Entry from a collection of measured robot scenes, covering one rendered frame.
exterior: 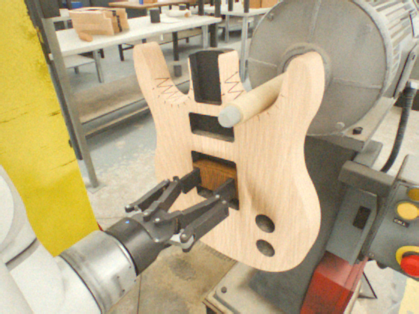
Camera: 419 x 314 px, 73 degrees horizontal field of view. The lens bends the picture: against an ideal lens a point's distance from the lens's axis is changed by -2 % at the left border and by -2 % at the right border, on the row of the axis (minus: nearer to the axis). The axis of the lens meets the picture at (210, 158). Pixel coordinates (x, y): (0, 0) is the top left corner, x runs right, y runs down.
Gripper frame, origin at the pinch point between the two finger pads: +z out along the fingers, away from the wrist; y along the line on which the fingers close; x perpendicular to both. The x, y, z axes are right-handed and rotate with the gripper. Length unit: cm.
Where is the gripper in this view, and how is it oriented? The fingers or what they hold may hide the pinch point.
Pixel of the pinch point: (213, 181)
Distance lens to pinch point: 51.2
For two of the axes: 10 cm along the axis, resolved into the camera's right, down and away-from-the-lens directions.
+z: 6.2, -4.3, 6.5
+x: -1.1, -8.8, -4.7
